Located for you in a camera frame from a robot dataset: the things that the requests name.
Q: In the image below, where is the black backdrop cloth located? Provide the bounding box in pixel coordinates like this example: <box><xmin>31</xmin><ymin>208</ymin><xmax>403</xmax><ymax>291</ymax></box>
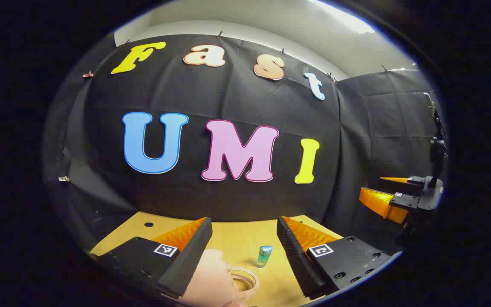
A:
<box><xmin>43</xmin><ymin>32</ymin><xmax>442</xmax><ymax>256</ymax></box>

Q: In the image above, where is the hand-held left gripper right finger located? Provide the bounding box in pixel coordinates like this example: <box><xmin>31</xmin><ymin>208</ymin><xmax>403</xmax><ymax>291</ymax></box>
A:
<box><xmin>277</xmin><ymin>216</ymin><xmax>393</xmax><ymax>300</ymax></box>

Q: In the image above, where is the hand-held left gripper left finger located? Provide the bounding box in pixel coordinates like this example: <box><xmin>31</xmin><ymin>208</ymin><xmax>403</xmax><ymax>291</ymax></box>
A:
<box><xmin>96</xmin><ymin>217</ymin><xmax>213</xmax><ymax>299</ymax></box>

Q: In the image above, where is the pink suitcase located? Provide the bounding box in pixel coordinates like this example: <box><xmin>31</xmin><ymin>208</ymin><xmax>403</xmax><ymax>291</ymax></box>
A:
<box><xmin>177</xmin><ymin>249</ymin><xmax>260</xmax><ymax>307</ymax></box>

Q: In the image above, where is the small blue bottle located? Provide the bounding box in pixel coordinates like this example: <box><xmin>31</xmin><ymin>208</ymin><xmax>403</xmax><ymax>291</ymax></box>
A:
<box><xmin>256</xmin><ymin>245</ymin><xmax>273</xmax><ymax>268</ymax></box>

